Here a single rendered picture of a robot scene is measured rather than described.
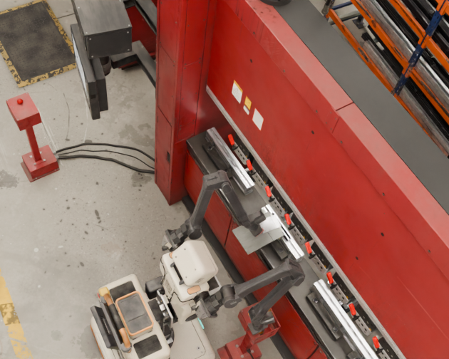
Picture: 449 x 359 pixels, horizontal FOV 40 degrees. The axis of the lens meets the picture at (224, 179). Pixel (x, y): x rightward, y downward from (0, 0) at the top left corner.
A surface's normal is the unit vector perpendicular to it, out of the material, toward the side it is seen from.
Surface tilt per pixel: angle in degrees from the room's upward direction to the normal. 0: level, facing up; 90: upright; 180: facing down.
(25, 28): 0
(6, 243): 0
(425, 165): 0
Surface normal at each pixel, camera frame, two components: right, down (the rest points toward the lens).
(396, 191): -0.84, 0.41
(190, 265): -0.58, -0.08
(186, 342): 0.11, -0.50
